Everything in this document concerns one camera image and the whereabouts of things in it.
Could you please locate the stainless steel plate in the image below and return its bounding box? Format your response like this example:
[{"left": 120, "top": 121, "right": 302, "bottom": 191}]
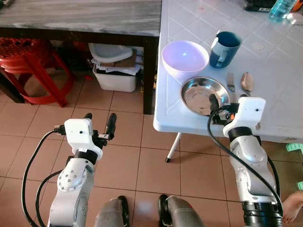
[{"left": 180, "top": 77, "right": 232, "bottom": 117}]

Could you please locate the metal fork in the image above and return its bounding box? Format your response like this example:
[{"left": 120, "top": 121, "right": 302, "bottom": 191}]
[{"left": 226, "top": 72, "right": 237, "bottom": 103}]

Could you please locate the metal spoon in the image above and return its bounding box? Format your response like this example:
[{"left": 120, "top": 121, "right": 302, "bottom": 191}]
[{"left": 240, "top": 72, "right": 261, "bottom": 130}]

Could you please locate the white plastic tub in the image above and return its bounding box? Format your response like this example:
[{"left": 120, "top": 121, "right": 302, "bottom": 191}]
[{"left": 92, "top": 63, "right": 139, "bottom": 93}]

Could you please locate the blue plastic cup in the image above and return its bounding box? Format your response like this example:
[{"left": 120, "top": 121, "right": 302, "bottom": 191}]
[{"left": 209, "top": 31, "right": 243, "bottom": 70}]

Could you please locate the white round bowl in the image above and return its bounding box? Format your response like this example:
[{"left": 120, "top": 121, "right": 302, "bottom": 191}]
[{"left": 161, "top": 40, "right": 210, "bottom": 82}]

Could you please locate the white metal table leg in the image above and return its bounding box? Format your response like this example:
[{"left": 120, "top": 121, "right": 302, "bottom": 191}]
[{"left": 165, "top": 132, "right": 182, "bottom": 163}]

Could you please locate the white plastic lid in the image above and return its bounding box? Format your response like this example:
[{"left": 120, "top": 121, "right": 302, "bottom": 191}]
[{"left": 89, "top": 43, "right": 134, "bottom": 64}]

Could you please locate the white plastic folding table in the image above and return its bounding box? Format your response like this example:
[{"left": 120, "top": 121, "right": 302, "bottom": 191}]
[{"left": 152, "top": 0, "right": 303, "bottom": 145}]

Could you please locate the grey left robot leg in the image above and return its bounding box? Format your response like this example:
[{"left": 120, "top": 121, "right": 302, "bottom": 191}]
[{"left": 94, "top": 195, "right": 130, "bottom": 227}]

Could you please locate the grey robot leg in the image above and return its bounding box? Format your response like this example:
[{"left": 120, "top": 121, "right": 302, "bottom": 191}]
[
  {"left": 157, "top": 193, "right": 205, "bottom": 227},
  {"left": 94, "top": 195, "right": 130, "bottom": 227}
]

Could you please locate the green plastic stool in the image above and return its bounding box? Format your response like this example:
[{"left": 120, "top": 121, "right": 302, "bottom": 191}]
[{"left": 285, "top": 142, "right": 303, "bottom": 190}]

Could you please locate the red plastic stool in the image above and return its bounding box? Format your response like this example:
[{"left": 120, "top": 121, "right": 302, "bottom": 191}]
[{"left": 0, "top": 37, "right": 74, "bottom": 107}]

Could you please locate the grey right robot leg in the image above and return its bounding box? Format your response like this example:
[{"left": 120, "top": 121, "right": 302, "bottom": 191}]
[{"left": 157, "top": 193, "right": 205, "bottom": 227}]

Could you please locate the black and orange device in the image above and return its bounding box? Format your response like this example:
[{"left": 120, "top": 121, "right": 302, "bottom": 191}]
[{"left": 243, "top": 0, "right": 303, "bottom": 13}]

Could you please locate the clear blue water bottle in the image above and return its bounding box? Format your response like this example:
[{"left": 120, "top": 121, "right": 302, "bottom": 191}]
[{"left": 268, "top": 0, "right": 292, "bottom": 23}]

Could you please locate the person's bare foot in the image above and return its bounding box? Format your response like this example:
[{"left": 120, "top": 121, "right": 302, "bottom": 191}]
[{"left": 281, "top": 190, "right": 303, "bottom": 224}]

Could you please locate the white power strip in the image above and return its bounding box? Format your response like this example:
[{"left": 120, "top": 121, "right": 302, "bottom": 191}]
[{"left": 286, "top": 13, "right": 303, "bottom": 26}]

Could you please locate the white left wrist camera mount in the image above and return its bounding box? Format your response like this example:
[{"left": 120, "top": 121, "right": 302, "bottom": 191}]
[{"left": 64, "top": 118, "right": 105, "bottom": 159}]

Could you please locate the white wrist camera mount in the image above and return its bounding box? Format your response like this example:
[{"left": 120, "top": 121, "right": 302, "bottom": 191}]
[
  {"left": 64, "top": 118, "right": 105, "bottom": 159},
  {"left": 223, "top": 97, "right": 267, "bottom": 138}
]

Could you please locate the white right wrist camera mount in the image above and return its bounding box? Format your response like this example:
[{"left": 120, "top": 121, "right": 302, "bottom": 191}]
[{"left": 223, "top": 97, "right": 267, "bottom": 138}]

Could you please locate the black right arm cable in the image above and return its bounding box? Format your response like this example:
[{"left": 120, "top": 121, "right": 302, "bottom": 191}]
[{"left": 207, "top": 110, "right": 285, "bottom": 216}]

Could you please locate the long black left arm cable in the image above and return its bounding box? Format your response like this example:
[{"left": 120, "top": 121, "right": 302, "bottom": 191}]
[{"left": 21, "top": 125, "right": 67, "bottom": 227}]

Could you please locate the short black left arm cable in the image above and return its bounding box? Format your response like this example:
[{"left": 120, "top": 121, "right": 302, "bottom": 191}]
[{"left": 35, "top": 169, "right": 65, "bottom": 227}]

